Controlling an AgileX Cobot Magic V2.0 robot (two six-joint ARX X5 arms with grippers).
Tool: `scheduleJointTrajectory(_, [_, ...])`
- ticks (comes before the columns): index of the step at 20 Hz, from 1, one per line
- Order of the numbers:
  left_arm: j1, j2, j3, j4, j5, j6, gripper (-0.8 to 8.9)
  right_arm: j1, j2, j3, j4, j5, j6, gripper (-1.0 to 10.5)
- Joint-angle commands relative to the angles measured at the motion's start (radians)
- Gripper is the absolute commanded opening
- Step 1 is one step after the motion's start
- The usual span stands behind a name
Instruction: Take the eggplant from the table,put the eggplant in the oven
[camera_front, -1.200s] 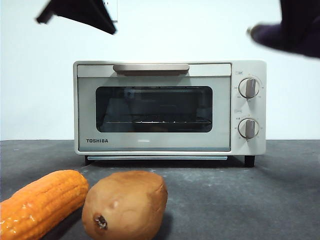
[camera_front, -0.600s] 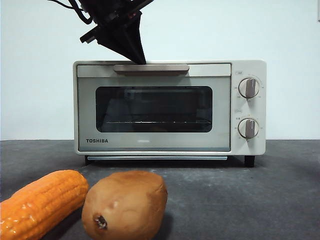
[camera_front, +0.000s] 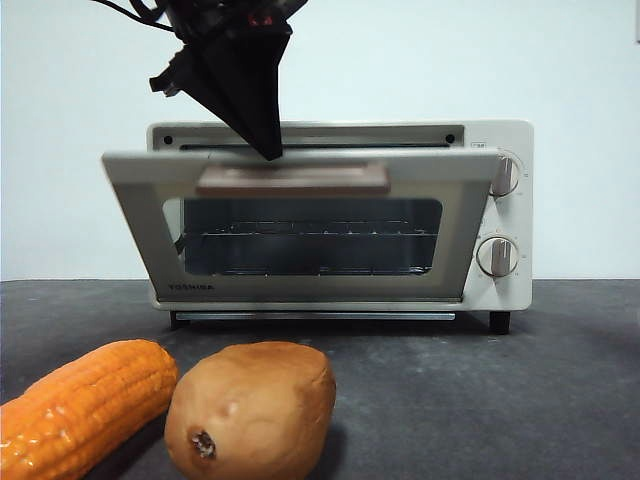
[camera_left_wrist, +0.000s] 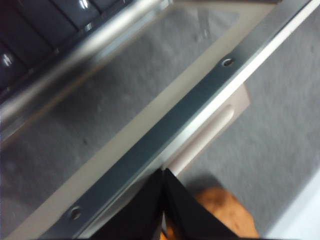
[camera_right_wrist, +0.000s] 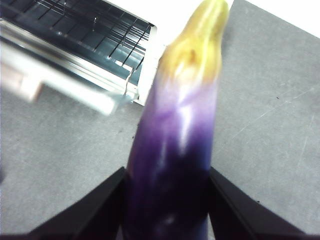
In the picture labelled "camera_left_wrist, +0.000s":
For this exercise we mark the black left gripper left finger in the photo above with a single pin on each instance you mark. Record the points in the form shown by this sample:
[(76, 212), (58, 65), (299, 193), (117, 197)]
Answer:
[(140, 217)]

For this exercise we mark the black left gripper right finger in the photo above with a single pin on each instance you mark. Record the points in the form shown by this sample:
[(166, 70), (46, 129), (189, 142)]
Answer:
[(190, 220)]

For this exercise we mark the white toaster oven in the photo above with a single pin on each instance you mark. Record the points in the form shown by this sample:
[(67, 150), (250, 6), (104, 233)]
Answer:
[(37, 30)]

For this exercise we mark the brown potato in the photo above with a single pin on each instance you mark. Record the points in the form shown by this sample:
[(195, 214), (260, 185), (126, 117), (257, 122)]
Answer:
[(225, 212)]

